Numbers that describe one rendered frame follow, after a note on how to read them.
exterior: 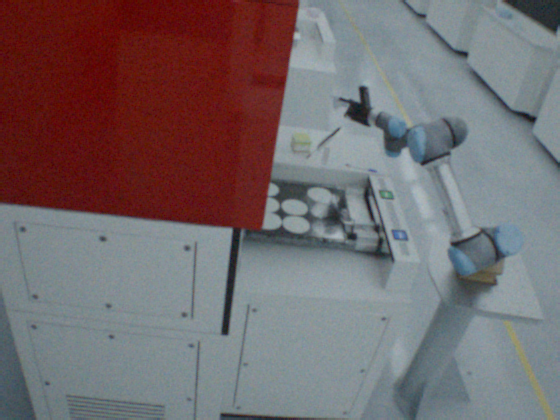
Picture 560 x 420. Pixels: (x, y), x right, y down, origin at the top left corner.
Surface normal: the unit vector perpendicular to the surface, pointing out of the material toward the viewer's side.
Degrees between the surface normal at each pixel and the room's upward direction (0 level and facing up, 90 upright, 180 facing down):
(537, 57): 90
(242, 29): 90
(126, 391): 90
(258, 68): 90
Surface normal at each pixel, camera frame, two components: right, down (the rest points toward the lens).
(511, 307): 0.15, -0.81
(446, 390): -0.12, 0.55
